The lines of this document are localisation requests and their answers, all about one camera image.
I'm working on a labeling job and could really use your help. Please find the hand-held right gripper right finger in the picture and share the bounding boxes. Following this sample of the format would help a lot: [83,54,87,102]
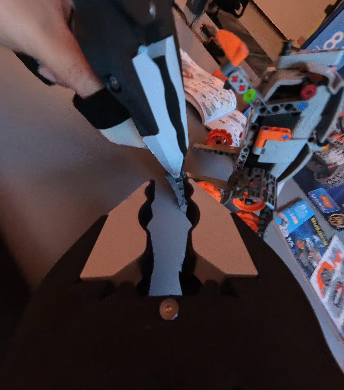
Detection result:
[179,179,259,295]

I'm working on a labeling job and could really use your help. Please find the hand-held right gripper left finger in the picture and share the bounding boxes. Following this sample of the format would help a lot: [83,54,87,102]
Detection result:
[79,179,156,295]

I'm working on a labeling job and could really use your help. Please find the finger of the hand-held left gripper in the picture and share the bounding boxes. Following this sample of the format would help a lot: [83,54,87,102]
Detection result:
[146,34,190,159]
[132,46,188,179]

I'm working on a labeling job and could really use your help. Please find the dark grey toy track belt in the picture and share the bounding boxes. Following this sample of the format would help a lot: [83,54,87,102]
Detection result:
[165,166,279,238]

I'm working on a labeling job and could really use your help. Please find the grey orange block toy robot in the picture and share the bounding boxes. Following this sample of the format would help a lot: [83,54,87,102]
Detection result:
[192,29,344,233]

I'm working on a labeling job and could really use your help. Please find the grey desk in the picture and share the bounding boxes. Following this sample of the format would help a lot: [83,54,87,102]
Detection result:
[0,6,344,390]

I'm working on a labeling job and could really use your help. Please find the open instruction booklet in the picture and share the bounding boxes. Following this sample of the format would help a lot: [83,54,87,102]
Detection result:
[179,49,248,147]

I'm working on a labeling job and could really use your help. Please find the black battery pack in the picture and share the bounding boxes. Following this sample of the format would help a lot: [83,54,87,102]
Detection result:
[204,37,225,58]
[201,23,221,38]

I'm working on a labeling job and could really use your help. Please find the blue cover booklet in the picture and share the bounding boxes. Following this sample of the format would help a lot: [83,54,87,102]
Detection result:
[275,198,331,278]

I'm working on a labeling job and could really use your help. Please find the sticker sheet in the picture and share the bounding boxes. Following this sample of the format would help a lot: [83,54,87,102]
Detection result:
[309,235,344,336]

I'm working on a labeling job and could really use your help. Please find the blue toy robot box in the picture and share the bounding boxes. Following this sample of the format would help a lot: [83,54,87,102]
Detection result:
[292,0,344,232]

